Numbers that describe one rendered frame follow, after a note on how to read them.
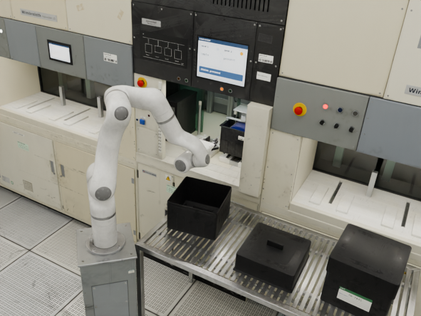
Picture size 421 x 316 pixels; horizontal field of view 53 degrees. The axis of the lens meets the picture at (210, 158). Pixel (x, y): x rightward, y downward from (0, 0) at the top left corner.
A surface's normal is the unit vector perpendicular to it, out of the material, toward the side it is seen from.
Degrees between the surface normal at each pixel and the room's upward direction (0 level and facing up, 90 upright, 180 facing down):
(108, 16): 90
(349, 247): 0
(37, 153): 90
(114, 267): 90
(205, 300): 0
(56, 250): 0
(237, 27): 90
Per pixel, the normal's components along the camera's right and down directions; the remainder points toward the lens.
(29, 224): 0.06, -0.87
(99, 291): 0.29, 0.48
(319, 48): -0.48, 0.40
